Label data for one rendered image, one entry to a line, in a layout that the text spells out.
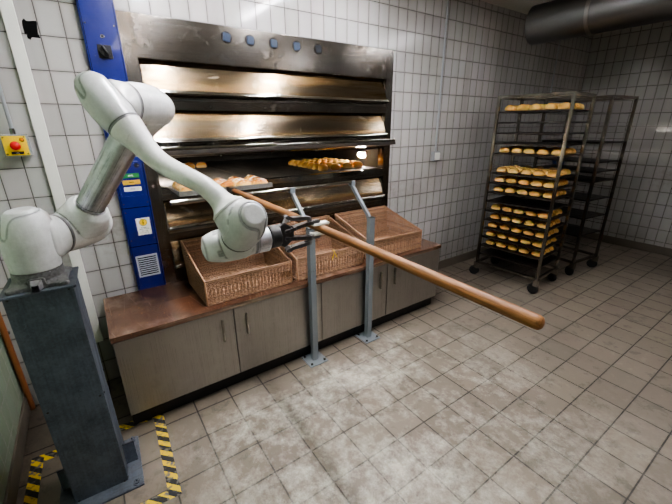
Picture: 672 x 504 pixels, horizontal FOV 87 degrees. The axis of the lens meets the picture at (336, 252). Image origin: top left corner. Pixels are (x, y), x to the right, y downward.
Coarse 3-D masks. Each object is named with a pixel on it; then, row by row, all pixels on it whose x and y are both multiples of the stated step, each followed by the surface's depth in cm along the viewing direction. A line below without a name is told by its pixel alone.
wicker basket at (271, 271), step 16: (192, 240) 230; (192, 256) 231; (256, 256) 254; (272, 256) 246; (192, 272) 215; (224, 272) 242; (240, 272) 243; (256, 272) 212; (272, 272) 218; (288, 272) 225; (208, 288) 197; (224, 288) 220; (240, 288) 209; (256, 288) 215; (208, 304) 199
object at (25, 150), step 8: (0, 136) 163; (8, 136) 165; (16, 136) 166; (24, 136) 168; (8, 144) 166; (24, 144) 169; (8, 152) 166; (16, 152) 168; (24, 152) 169; (32, 152) 175
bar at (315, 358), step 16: (256, 192) 210; (272, 192) 216; (288, 192) 226; (368, 224) 241; (368, 240) 245; (368, 256) 248; (368, 272) 252; (368, 288) 256; (368, 304) 260; (368, 320) 265; (368, 336) 270
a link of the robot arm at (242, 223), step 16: (112, 128) 102; (128, 128) 102; (144, 128) 105; (128, 144) 103; (144, 144) 104; (144, 160) 105; (160, 160) 103; (176, 160) 103; (176, 176) 99; (192, 176) 97; (208, 192) 95; (224, 192) 96; (224, 208) 93; (240, 208) 90; (256, 208) 92; (224, 224) 93; (240, 224) 90; (256, 224) 91; (224, 240) 100; (240, 240) 94; (256, 240) 96
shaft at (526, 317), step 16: (240, 192) 189; (272, 208) 157; (352, 240) 111; (384, 256) 99; (416, 272) 90; (432, 272) 86; (448, 288) 82; (464, 288) 79; (480, 304) 76; (496, 304) 72; (512, 304) 71; (528, 320) 67; (544, 320) 66
